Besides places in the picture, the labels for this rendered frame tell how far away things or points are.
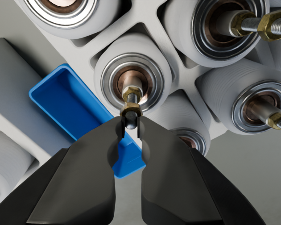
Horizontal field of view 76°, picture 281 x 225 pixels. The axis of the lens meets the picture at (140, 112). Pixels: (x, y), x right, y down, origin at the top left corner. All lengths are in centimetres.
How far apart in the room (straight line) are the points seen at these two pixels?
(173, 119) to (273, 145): 52
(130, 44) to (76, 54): 11
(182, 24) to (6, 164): 34
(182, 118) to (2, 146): 31
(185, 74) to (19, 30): 39
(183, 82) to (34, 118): 30
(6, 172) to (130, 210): 54
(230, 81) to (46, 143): 35
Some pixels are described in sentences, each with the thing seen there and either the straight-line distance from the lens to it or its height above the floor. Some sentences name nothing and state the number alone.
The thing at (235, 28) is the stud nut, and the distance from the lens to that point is 19.
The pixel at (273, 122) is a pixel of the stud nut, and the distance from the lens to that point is 25.
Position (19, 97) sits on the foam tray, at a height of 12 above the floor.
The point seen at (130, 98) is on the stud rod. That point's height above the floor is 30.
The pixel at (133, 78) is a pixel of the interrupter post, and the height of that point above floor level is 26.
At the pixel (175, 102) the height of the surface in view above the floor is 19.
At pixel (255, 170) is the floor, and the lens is 78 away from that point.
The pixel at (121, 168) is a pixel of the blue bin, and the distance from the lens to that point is 52.
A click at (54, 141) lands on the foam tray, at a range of 43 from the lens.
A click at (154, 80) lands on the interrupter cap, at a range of 21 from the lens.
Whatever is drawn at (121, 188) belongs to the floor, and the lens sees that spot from 72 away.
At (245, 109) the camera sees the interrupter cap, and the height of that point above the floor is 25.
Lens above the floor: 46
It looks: 62 degrees down
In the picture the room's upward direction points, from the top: 177 degrees clockwise
